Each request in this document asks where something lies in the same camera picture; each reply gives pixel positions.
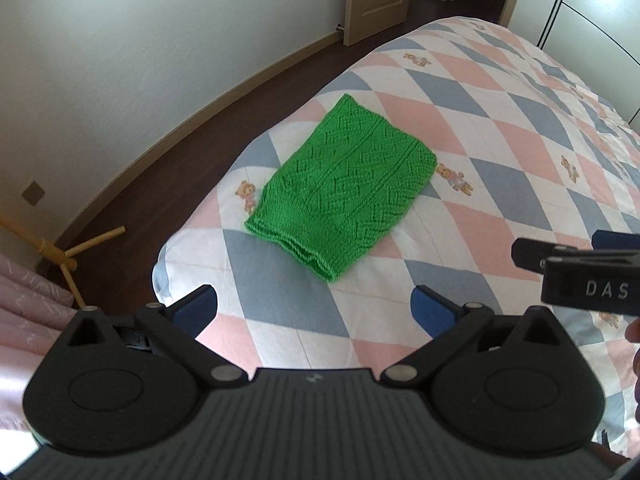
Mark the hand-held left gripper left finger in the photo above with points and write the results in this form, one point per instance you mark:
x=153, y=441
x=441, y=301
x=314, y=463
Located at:
x=192, y=310

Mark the bed with checkered quilt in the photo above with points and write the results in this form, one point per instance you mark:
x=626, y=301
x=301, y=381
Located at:
x=500, y=125

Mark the person's right hand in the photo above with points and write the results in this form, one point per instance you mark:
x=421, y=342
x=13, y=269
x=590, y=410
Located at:
x=637, y=331

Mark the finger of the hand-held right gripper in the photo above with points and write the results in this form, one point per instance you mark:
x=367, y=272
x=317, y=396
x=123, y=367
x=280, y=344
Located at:
x=617, y=240
x=532, y=254

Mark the pink cloth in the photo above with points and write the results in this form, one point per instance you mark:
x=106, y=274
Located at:
x=25, y=310

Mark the white wardrobe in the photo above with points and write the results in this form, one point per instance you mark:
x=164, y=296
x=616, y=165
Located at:
x=585, y=10

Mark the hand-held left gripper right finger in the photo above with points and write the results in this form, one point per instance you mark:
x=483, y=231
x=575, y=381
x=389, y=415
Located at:
x=432, y=312

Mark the bronze wall socket plate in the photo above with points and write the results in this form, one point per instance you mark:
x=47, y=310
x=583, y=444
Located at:
x=32, y=192

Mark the wooden rack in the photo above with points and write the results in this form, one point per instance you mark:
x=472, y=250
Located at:
x=50, y=252

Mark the green knitted vest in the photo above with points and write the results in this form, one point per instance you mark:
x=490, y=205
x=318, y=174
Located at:
x=350, y=185

